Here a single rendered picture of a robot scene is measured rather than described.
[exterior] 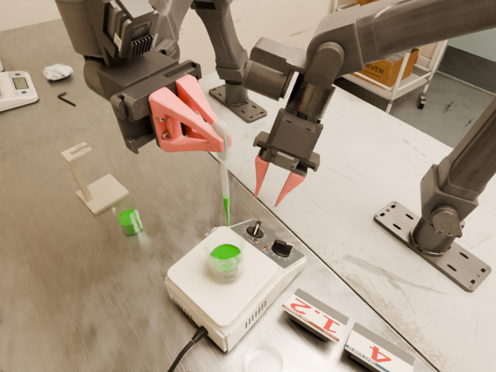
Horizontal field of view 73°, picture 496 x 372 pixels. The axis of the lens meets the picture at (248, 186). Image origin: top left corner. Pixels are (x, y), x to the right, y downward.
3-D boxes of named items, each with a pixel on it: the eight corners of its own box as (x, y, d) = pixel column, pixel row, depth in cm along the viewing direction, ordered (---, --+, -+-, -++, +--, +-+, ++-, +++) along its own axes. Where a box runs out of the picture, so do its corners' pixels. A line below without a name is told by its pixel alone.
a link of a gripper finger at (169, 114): (258, 91, 31) (190, 60, 35) (201, 128, 27) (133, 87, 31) (257, 147, 36) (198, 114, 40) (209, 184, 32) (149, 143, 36)
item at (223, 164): (222, 225, 41) (211, 122, 30) (227, 221, 42) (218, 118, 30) (229, 230, 40) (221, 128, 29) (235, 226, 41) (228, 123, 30)
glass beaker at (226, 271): (246, 255, 50) (245, 221, 44) (246, 288, 46) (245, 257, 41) (206, 255, 50) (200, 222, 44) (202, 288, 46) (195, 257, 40)
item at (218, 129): (220, 154, 33) (217, 117, 30) (229, 160, 33) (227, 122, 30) (215, 158, 33) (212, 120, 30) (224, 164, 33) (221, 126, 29)
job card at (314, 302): (297, 288, 55) (300, 275, 52) (349, 319, 52) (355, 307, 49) (279, 318, 52) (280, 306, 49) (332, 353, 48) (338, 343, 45)
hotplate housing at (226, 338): (251, 226, 64) (252, 198, 59) (307, 266, 58) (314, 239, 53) (158, 309, 53) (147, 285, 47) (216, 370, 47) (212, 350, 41)
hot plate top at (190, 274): (223, 226, 54) (223, 223, 54) (281, 269, 49) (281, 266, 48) (164, 275, 48) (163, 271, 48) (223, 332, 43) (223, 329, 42)
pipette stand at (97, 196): (111, 176, 74) (91, 128, 65) (130, 194, 70) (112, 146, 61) (76, 195, 70) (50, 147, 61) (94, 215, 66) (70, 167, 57)
